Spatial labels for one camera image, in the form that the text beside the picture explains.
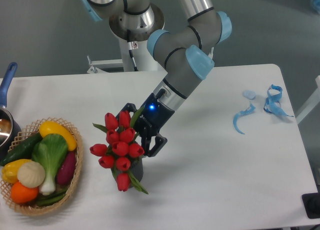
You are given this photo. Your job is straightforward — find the white steamed bun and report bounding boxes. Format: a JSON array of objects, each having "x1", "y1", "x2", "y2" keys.
[{"x1": 17, "y1": 161, "x2": 46, "y2": 188}]

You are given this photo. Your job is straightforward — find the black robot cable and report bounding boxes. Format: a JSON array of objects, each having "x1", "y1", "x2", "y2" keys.
[{"x1": 126, "y1": 29, "x2": 139, "y2": 72}]

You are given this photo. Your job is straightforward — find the blue object top corner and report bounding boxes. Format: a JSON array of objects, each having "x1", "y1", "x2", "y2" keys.
[{"x1": 310, "y1": 0, "x2": 320, "y2": 14}]

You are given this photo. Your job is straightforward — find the dark green cucumber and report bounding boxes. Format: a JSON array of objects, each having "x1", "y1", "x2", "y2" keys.
[{"x1": 0, "y1": 132, "x2": 43, "y2": 167}]

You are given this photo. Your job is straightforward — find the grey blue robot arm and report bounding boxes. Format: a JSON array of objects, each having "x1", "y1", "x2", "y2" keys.
[{"x1": 81, "y1": 0, "x2": 232, "y2": 157}]

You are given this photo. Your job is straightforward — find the pale blue plastic cap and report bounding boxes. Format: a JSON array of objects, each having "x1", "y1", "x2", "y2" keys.
[{"x1": 242, "y1": 90, "x2": 256, "y2": 100}]

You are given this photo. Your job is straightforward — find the tangled blue plastic strip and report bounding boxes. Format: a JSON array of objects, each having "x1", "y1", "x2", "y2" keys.
[{"x1": 263, "y1": 84, "x2": 294, "y2": 117}]

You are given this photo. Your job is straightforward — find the yellow bell pepper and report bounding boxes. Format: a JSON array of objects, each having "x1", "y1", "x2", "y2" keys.
[{"x1": 1, "y1": 159, "x2": 32, "y2": 184}]

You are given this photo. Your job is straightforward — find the green bok choy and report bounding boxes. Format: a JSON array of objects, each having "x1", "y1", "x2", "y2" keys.
[{"x1": 31, "y1": 133, "x2": 68, "y2": 196}]

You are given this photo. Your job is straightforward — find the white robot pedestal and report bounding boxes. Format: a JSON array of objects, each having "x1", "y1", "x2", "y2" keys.
[{"x1": 86, "y1": 2, "x2": 216, "y2": 75}]

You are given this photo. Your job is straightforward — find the curved blue plastic strip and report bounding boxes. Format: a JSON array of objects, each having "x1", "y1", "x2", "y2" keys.
[{"x1": 232, "y1": 102, "x2": 257, "y2": 135}]

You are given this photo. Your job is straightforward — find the orange fruit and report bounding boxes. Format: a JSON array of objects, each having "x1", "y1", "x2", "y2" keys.
[{"x1": 10, "y1": 181, "x2": 39, "y2": 204}]

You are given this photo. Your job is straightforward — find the purple sweet potato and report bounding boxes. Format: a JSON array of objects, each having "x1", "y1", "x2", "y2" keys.
[{"x1": 56, "y1": 151, "x2": 77, "y2": 185}]

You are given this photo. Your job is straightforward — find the white metal frame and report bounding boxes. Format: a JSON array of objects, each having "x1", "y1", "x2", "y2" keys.
[{"x1": 295, "y1": 75, "x2": 320, "y2": 125}]

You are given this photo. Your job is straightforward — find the green bean pods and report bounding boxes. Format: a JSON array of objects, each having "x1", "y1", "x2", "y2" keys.
[{"x1": 35, "y1": 188, "x2": 67, "y2": 207}]

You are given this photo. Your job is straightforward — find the dark grey ribbed vase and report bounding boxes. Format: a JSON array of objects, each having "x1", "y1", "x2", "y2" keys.
[{"x1": 111, "y1": 157, "x2": 144, "y2": 182}]

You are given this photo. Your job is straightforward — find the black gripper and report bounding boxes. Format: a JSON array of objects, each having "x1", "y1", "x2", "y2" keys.
[{"x1": 117, "y1": 91, "x2": 175, "y2": 157}]

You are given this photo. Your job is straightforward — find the black device at table edge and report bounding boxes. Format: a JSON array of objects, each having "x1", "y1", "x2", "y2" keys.
[{"x1": 301, "y1": 192, "x2": 320, "y2": 219}]

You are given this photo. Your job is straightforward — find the red tulip bouquet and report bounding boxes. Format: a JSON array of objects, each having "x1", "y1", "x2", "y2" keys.
[{"x1": 89, "y1": 111, "x2": 148, "y2": 194}]

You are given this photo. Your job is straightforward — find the blue handled saucepan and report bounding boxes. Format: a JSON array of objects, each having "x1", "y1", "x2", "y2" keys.
[{"x1": 0, "y1": 62, "x2": 21, "y2": 160}]

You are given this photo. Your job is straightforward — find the yellow squash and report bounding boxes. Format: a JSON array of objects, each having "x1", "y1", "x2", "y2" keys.
[{"x1": 39, "y1": 120, "x2": 77, "y2": 151}]

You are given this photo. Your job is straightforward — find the woven wicker basket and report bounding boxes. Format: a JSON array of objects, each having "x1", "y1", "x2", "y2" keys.
[{"x1": 0, "y1": 117, "x2": 84, "y2": 216}]

